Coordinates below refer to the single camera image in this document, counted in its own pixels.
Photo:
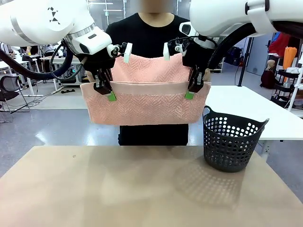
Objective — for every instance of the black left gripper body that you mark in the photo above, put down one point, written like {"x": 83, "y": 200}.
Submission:
{"x": 99, "y": 63}

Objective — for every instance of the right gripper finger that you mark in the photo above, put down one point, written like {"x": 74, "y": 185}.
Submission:
{"x": 193, "y": 81}
{"x": 200, "y": 79}

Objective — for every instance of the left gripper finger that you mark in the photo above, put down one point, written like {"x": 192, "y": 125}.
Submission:
{"x": 98, "y": 82}
{"x": 107, "y": 80}

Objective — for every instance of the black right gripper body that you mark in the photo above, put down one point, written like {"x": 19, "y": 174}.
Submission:
{"x": 193, "y": 58}

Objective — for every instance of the pink terry towel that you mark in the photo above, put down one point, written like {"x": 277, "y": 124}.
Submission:
{"x": 146, "y": 106}

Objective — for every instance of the person's right forearm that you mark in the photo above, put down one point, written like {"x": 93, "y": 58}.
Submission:
{"x": 90, "y": 76}

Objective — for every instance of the person's left forearm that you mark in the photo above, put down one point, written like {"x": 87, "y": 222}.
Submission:
{"x": 207, "y": 74}

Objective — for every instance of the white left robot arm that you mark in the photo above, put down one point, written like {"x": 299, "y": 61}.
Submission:
{"x": 35, "y": 19}

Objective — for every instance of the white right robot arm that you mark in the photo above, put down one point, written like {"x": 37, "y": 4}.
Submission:
{"x": 225, "y": 14}

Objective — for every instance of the white shoe rack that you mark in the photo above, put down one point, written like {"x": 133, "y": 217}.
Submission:
{"x": 219, "y": 66}

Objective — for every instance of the black power strip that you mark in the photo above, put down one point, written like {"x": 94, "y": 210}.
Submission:
{"x": 68, "y": 91}

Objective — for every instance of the black luggage bags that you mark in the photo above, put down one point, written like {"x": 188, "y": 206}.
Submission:
{"x": 234, "y": 55}

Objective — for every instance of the white desk with boxes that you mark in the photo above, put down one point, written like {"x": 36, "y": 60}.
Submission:
{"x": 54, "y": 60}

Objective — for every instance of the person's torso in black t-shirt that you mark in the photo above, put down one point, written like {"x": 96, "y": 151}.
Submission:
{"x": 151, "y": 33}

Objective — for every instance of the black tripod stand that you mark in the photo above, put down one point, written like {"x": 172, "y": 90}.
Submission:
{"x": 245, "y": 59}

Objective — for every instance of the long white table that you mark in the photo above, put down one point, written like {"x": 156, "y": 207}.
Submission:
{"x": 246, "y": 101}

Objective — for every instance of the mannequin head with maroon cloth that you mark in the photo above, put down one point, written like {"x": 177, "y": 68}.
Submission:
{"x": 268, "y": 75}

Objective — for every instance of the black rolling cart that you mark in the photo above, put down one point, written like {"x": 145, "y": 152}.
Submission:
{"x": 284, "y": 87}

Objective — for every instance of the white desk with slim legs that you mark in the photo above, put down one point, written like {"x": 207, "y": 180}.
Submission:
{"x": 14, "y": 63}

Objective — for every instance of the mannequin in red blue jacket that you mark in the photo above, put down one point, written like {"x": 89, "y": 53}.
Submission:
{"x": 279, "y": 46}

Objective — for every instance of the dark grey perforated laundry basket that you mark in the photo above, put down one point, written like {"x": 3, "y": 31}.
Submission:
{"x": 227, "y": 163}

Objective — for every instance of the black mesh office chair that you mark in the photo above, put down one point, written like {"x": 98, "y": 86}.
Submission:
{"x": 9, "y": 87}

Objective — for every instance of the orange hanging cloth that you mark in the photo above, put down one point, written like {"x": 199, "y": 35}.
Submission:
{"x": 289, "y": 59}

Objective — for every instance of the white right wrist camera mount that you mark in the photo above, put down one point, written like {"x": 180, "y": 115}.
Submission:
{"x": 166, "y": 50}

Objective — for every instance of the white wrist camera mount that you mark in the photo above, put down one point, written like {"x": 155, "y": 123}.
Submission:
{"x": 127, "y": 52}
{"x": 166, "y": 50}

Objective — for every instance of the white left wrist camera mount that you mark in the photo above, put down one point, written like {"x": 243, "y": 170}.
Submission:
{"x": 127, "y": 52}

